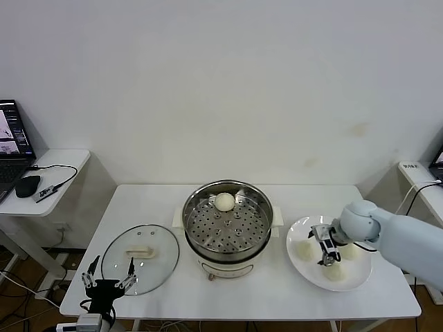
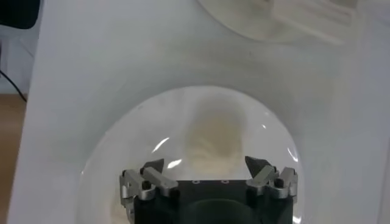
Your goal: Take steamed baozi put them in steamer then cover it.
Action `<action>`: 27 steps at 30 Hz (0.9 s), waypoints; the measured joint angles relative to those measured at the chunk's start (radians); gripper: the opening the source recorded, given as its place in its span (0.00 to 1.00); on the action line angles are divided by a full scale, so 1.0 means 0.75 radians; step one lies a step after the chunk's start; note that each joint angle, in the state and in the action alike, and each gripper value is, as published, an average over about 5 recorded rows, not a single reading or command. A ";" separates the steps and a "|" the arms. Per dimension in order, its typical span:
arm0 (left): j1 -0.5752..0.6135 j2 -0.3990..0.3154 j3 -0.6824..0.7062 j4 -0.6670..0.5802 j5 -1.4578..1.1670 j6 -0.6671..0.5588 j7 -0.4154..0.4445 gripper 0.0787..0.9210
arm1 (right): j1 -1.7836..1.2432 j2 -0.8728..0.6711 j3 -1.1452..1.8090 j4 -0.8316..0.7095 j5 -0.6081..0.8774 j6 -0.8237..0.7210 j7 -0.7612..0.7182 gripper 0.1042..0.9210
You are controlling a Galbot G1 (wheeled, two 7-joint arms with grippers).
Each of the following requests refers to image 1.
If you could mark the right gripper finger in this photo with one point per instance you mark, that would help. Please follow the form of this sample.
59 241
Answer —
336 258
323 261

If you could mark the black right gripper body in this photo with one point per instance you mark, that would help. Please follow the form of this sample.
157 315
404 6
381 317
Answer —
337 250

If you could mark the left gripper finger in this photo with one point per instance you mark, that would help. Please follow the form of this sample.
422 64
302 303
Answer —
89 279
128 278

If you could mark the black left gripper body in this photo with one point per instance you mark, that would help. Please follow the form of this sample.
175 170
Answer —
104 294

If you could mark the round glass pot lid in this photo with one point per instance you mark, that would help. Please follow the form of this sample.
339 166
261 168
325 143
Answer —
138 273

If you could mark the white steamed baozi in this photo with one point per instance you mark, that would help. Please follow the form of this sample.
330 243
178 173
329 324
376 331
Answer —
354 253
335 274
305 250
225 202

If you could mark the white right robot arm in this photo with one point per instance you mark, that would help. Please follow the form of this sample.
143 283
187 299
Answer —
405 238

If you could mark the steel steamer pot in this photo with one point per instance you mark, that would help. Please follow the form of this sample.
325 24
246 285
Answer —
228 268

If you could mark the stainless steel steamer basket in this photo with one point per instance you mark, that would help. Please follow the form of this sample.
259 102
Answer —
228 228

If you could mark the white round plate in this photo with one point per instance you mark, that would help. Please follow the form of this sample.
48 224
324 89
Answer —
360 275

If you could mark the grey usb hub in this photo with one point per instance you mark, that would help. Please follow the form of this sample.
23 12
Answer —
45 193

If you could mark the white side table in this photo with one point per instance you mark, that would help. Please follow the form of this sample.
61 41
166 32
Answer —
432 204
59 180

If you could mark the black computer mouse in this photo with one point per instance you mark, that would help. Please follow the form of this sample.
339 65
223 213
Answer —
27 186

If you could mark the black laptop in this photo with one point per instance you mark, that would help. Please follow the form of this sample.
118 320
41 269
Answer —
436 169
14 138

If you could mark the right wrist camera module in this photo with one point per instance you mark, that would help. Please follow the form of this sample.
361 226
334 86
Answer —
323 238

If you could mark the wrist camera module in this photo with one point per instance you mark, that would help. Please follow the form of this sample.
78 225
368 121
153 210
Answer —
88 321
323 238

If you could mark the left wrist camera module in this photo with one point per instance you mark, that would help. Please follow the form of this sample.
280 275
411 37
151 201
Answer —
88 321

